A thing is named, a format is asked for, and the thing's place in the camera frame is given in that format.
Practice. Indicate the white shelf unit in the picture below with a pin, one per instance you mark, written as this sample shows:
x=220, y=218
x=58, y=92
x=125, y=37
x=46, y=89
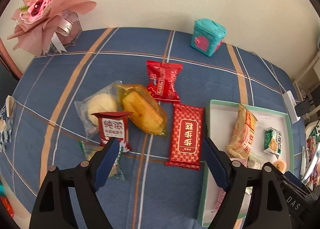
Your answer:
x=307, y=80

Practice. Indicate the black charger adapter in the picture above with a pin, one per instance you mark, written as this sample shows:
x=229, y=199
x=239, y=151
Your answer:
x=303, y=107

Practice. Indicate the clear round pastry packet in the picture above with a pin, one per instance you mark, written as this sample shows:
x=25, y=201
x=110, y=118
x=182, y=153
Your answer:
x=105, y=100

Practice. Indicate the green white noodle snack packet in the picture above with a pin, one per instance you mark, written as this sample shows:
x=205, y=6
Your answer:
x=272, y=142

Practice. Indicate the blue white wrapper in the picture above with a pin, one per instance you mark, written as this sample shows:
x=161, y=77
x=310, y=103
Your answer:
x=7, y=117

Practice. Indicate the orange cracker packet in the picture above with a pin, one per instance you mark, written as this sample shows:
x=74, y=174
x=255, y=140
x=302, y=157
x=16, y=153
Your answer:
x=241, y=141

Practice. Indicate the white power strip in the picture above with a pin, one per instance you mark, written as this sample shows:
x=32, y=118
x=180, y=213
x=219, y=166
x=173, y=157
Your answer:
x=290, y=105

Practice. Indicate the small red candy packet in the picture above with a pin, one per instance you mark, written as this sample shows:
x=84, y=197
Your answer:
x=162, y=81

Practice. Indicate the colourful clutter pile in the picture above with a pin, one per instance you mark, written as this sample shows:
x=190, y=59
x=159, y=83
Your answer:
x=309, y=169

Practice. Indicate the teal toy box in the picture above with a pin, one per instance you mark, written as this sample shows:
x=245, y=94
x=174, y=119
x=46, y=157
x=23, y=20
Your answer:
x=207, y=36

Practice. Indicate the yellow cake packet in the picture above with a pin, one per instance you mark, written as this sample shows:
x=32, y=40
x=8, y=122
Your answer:
x=147, y=114

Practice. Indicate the pink snack packet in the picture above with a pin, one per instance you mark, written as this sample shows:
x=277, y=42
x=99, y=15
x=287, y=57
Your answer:
x=222, y=192

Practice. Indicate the barcode round cookie packet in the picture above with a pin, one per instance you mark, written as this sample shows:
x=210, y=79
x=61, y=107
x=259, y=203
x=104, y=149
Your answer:
x=90, y=149

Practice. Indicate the large red cake packet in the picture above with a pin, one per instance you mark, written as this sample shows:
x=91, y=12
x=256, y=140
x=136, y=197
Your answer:
x=186, y=137

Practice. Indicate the clear jelly cup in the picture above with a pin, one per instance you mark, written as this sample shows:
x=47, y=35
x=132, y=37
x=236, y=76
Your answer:
x=281, y=165

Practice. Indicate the pink flower bouquet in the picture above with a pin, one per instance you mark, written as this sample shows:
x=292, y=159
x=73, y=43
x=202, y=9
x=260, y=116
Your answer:
x=41, y=25

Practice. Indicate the red white milk candy packet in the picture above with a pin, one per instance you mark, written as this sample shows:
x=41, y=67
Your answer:
x=114, y=124

